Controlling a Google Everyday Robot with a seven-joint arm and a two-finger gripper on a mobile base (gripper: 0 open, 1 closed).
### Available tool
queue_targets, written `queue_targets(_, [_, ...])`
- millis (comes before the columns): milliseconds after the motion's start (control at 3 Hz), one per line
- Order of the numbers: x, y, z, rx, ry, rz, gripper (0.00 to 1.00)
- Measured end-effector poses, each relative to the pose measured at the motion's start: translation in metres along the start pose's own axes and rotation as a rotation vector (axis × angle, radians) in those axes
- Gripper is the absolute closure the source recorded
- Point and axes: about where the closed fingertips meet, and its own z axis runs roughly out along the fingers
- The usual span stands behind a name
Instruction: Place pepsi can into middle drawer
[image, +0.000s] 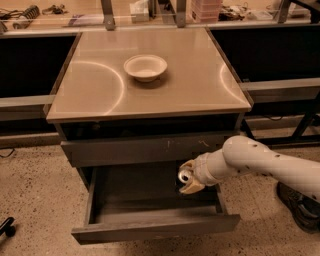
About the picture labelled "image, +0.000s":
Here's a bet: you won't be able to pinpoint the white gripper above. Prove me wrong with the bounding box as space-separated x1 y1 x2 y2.
179 151 227 195

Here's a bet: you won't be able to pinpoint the blue pepsi can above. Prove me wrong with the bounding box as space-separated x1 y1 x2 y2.
177 169 193 194

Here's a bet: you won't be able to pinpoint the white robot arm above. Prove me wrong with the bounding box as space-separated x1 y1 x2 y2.
178 135 320 202

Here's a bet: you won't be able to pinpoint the closed grey top drawer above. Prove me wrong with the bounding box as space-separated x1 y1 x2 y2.
61 131 236 168

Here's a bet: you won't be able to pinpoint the open grey middle drawer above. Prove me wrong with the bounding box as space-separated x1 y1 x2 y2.
72 162 240 245

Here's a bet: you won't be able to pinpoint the grey drawer cabinet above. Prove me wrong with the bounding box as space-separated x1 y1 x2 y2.
47 28 252 184

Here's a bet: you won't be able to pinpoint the white paper bowl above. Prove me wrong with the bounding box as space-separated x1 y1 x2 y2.
123 54 168 82

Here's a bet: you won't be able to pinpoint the dark brown shoe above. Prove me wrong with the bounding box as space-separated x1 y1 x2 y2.
276 182 320 234

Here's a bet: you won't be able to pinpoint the pink stacked plastic containers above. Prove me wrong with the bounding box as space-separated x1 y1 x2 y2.
191 0 222 23

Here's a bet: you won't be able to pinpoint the white tissue box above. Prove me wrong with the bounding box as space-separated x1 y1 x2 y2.
129 0 149 23

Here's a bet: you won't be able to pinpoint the black chair caster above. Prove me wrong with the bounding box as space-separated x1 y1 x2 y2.
0 217 16 237

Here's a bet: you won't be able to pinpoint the black coiled tool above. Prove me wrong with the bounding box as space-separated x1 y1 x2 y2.
22 5 40 20

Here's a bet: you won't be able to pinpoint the black table leg frame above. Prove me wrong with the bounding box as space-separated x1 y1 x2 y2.
241 96 320 146

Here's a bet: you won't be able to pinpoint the black floor cable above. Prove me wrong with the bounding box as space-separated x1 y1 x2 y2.
0 147 16 160

